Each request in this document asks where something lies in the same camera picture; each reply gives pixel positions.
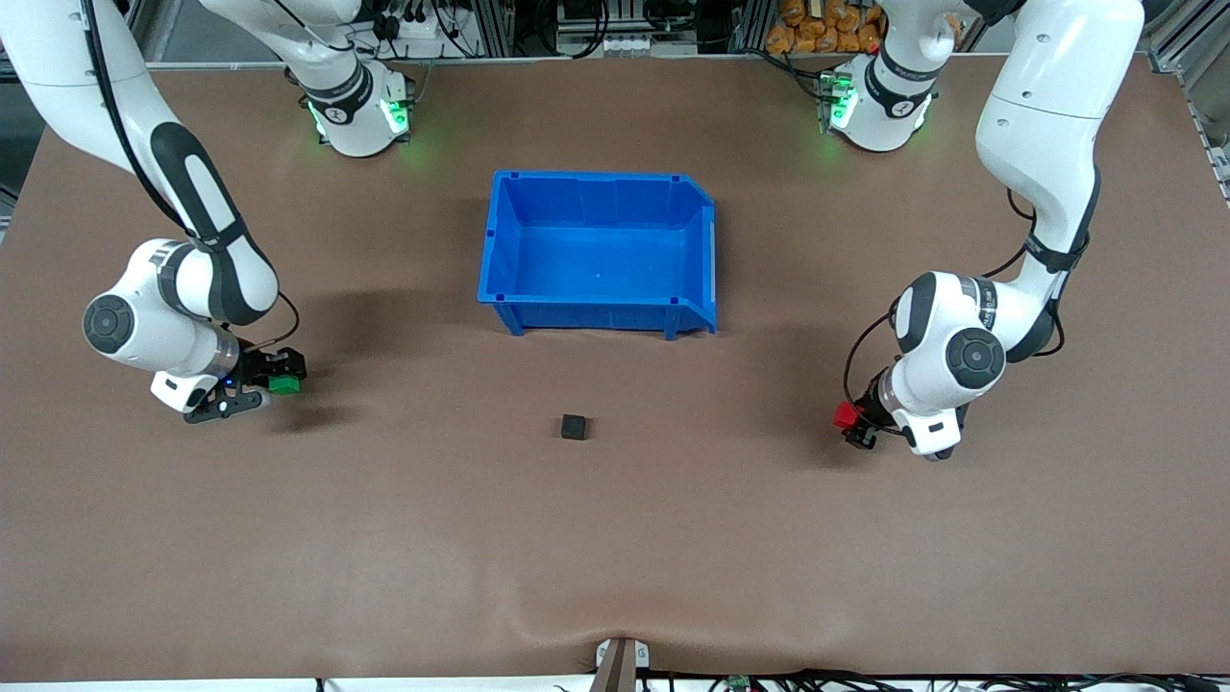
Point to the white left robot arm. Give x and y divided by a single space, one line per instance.
1043 125

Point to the aluminium frame profile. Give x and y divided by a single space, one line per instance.
1187 38
144 29

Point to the metal clamp bracket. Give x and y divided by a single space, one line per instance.
621 663

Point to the white terminal block row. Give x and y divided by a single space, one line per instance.
625 44

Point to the red cube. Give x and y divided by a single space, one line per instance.
846 415

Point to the brown table mat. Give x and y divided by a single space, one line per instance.
615 548

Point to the black cube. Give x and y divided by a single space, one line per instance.
574 427

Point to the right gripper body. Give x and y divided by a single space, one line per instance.
254 367

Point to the orange snack bag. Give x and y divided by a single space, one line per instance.
822 27

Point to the green cube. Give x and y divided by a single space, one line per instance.
284 385

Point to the blue plastic storage bin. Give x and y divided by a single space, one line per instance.
601 255

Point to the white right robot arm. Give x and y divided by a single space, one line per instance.
58 58

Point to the white power strip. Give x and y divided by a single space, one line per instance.
423 29

